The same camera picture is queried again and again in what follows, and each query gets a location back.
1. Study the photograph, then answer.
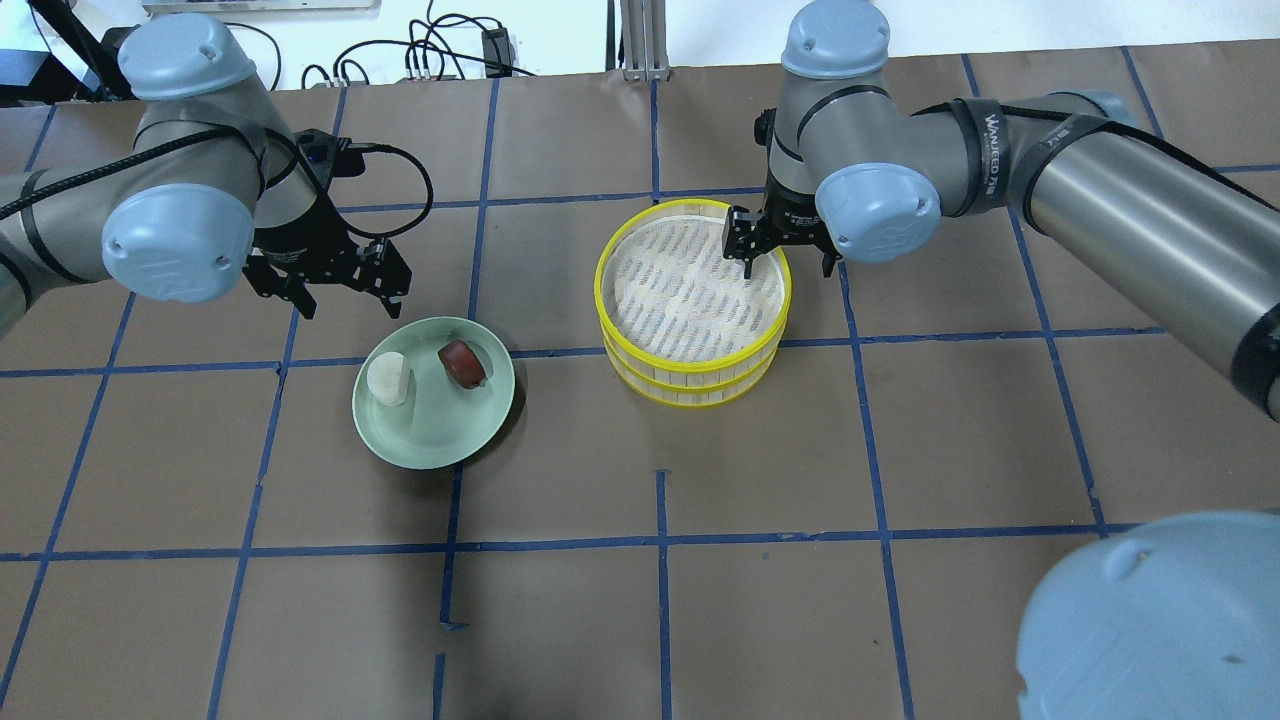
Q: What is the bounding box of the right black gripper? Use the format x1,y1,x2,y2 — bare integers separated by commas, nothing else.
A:
722,195,841,279

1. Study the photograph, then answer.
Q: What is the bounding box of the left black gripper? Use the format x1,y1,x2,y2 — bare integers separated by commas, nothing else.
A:
244,129,413,320

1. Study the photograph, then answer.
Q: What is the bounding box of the white bun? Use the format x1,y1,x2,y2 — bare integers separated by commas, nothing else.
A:
365,351,413,407

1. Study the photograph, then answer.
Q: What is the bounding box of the yellow steamer layer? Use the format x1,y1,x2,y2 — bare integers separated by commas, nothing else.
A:
593,199,794,363
602,325,783,407

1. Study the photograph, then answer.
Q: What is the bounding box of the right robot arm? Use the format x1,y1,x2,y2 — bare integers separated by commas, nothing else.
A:
722,1,1279,719

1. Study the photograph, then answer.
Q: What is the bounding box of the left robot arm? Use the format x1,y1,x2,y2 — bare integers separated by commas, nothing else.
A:
1,13,413,331

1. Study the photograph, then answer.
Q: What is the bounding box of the dark red bun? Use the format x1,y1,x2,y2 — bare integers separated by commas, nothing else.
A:
436,338,488,389

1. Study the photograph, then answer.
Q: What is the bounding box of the light green plate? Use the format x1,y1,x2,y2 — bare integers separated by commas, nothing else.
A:
351,316,517,470

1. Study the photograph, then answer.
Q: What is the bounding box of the black power adapter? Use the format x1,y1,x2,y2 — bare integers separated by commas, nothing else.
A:
481,27,515,77

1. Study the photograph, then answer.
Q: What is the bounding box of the aluminium frame post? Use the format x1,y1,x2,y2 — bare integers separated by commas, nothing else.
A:
616,1,671,82

